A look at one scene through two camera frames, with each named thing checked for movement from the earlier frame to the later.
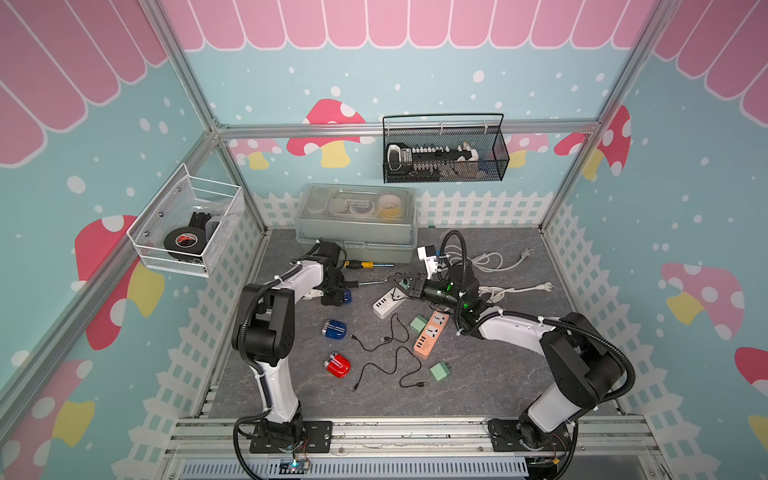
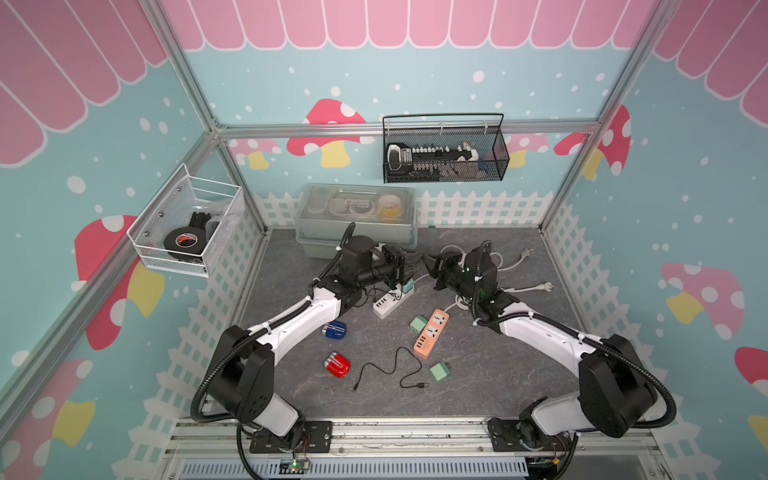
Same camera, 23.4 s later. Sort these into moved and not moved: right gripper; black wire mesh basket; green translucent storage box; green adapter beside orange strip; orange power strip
Moved: right gripper
Not moved: black wire mesh basket; orange power strip; green adapter beside orange strip; green translucent storage box
